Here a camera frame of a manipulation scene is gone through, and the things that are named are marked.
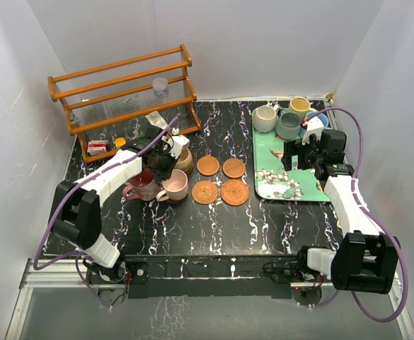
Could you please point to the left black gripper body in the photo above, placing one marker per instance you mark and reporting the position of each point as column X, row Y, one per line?
column 163, row 159

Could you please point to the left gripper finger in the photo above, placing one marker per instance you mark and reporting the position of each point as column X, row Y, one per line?
column 158, row 174
column 167, row 173

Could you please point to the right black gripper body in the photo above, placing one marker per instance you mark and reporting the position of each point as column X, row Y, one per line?
column 312, row 151

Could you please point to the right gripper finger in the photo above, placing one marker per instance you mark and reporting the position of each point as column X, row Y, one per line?
column 304, row 163
column 291, row 149

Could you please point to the pale pink mug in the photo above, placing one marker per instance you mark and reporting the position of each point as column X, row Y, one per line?
column 175, row 188

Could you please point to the brown stoneware mug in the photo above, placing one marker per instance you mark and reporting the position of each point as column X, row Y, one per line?
column 185, row 161

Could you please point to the pink halloween mug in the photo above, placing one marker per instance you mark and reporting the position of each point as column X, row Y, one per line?
column 142, row 186

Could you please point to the green floral tray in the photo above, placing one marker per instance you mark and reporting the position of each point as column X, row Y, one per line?
column 272, row 182

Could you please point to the grey mug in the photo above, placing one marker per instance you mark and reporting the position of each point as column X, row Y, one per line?
column 288, row 125

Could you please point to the light wood coaster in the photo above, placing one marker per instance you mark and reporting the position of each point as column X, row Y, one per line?
column 234, row 168
column 207, row 165

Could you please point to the woven rattan coaster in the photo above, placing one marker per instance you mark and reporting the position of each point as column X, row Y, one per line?
column 204, row 192
column 234, row 192

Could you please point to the orange wooden shelf rack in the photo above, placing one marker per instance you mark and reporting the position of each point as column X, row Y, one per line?
column 114, row 93

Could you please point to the dark walnut coaster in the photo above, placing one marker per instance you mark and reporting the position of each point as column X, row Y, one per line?
column 176, row 201

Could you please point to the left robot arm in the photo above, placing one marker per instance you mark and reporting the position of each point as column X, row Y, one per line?
column 76, row 208

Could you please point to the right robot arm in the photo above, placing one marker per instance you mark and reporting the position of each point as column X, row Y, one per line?
column 366, row 259

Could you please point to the clear plastic cup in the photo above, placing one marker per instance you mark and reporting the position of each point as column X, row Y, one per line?
column 160, row 87

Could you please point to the blue mug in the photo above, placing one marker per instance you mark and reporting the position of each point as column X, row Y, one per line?
column 322, row 117

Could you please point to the white green small box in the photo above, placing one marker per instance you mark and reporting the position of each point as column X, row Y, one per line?
column 156, row 119

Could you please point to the yellow grey block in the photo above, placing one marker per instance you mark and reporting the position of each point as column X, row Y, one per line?
column 120, row 142

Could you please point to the white cream mug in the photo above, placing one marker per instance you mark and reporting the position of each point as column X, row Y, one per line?
column 264, row 118

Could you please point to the yellow mug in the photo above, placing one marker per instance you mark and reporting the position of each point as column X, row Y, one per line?
column 300, row 106

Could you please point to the red white small box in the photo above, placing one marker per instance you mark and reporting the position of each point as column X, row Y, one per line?
column 95, row 147

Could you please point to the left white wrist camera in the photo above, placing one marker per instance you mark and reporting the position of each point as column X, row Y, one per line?
column 179, row 143

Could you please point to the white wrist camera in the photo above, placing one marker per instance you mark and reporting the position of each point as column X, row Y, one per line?
column 179, row 143
column 313, row 128

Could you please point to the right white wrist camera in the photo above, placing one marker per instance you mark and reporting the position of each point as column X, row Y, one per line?
column 313, row 128

